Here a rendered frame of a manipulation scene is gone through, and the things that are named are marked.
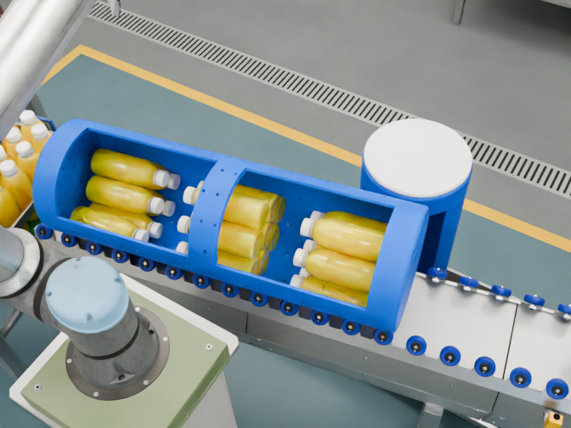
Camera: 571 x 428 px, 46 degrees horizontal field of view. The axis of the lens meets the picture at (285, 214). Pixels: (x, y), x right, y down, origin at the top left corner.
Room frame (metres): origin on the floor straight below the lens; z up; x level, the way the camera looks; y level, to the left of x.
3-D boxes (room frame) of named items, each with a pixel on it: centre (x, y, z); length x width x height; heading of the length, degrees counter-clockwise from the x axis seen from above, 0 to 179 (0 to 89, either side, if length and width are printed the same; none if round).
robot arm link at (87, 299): (0.59, 0.33, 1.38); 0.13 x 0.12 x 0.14; 59
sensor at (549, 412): (0.54, -0.54, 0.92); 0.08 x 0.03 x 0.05; 156
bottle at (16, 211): (1.14, 0.73, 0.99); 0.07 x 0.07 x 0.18
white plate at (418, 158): (1.20, -0.35, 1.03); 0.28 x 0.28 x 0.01
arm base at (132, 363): (0.59, 0.32, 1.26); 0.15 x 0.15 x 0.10
